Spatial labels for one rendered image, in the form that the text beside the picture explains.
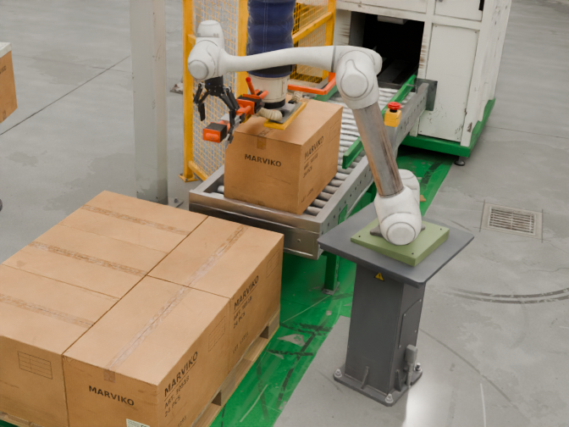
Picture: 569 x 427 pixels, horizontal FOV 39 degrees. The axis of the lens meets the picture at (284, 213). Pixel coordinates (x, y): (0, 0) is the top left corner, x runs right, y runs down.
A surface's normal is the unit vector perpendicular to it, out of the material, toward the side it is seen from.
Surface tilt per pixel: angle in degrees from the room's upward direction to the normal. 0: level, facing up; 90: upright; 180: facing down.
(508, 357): 0
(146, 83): 90
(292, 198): 90
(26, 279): 0
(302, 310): 0
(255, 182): 90
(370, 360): 90
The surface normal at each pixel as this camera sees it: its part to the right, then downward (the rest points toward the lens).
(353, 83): -0.14, 0.37
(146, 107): -0.36, 0.43
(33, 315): 0.05, -0.88
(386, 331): -0.59, 0.36
